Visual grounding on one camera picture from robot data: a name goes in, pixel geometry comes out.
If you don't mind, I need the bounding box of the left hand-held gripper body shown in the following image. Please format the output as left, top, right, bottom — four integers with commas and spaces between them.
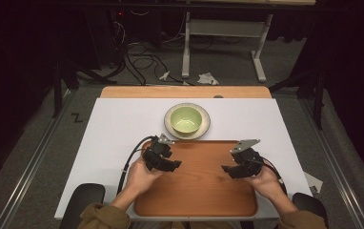
142, 134, 175, 172

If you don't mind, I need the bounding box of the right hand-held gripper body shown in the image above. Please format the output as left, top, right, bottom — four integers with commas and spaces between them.
230, 138, 266, 177

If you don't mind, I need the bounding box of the person's left hand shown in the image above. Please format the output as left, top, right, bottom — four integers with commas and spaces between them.
124, 156, 166, 198

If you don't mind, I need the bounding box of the person's right hand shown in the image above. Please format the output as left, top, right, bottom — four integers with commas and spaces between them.
248, 164, 287, 202

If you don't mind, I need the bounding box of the wooden tray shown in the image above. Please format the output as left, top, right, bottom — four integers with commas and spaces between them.
133, 139, 259, 219

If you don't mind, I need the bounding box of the green ceramic bowl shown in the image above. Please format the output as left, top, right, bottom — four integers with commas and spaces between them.
170, 105, 203, 135

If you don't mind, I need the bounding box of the cream ceramic plate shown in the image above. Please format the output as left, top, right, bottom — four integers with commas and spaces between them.
163, 102, 212, 141

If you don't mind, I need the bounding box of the white table mat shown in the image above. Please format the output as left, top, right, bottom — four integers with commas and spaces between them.
53, 97, 313, 221

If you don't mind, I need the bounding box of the wooden table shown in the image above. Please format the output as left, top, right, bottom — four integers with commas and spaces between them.
99, 85, 273, 99

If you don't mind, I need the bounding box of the flat white paper sheet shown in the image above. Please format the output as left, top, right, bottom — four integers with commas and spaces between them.
303, 171, 324, 195

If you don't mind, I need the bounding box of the black chair armrest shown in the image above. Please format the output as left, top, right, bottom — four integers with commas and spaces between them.
59, 182, 107, 229
292, 192, 329, 228

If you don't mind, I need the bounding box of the crumpled white paper scrap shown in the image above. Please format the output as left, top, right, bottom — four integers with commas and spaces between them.
196, 72, 220, 86

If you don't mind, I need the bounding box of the black metal stand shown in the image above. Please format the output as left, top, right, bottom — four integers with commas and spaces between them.
51, 60, 117, 119
268, 68, 328, 131

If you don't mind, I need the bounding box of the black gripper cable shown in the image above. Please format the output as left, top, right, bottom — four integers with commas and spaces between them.
116, 135, 156, 196
261, 156, 289, 196

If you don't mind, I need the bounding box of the metal floor rail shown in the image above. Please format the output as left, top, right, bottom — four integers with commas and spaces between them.
298, 98, 364, 229
0, 90, 76, 229

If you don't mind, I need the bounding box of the tangle of black floor cables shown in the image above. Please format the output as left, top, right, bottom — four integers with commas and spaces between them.
108, 9, 197, 87

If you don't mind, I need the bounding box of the white metal desk frame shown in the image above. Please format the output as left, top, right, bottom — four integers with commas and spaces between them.
181, 11, 274, 84

